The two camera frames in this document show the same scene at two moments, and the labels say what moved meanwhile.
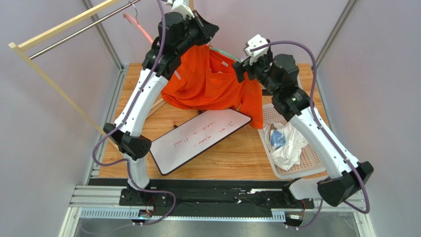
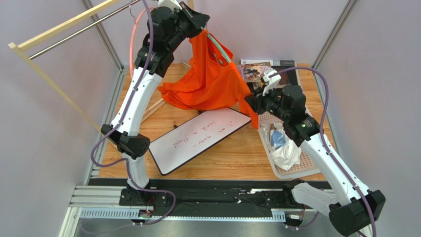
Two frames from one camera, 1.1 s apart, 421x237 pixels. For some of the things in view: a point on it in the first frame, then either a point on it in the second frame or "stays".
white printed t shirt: [284, 143] stays
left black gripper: [207, 30] -> [196, 20]
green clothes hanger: [224, 53] -> [220, 61]
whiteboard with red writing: [189, 138] stays
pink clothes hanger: [136, 23] -> [133, 28]
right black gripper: [244, 68] -> [255, 102]
